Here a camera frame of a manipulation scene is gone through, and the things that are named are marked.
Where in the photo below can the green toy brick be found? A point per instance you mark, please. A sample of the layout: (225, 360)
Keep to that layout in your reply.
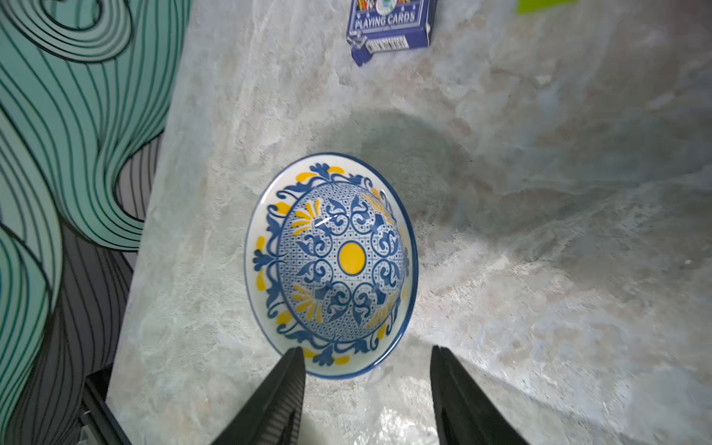
(525, 7)

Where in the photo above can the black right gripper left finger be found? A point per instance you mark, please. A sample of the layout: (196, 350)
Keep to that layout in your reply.
(272, 414)

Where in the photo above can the blue playing cards box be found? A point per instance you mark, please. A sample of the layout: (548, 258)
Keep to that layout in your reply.
(377, 26)

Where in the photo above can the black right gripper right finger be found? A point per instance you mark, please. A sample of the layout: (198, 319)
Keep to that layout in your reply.
(463, 412)

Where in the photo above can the clear bubble wrap sheet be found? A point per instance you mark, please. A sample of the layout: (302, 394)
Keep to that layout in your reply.
(392, 404)

